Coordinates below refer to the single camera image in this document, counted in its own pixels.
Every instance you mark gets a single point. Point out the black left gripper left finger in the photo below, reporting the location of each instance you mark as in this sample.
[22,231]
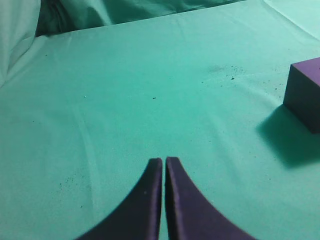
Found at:
[138,216]

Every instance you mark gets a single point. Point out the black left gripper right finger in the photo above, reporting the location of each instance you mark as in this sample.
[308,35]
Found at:
[189,215]

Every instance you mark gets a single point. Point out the dark purple cube block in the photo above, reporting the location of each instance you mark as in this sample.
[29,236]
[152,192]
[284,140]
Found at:
[302,93]

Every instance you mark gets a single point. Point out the green table cloth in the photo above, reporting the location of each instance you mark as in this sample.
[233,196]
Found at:
[82,112]

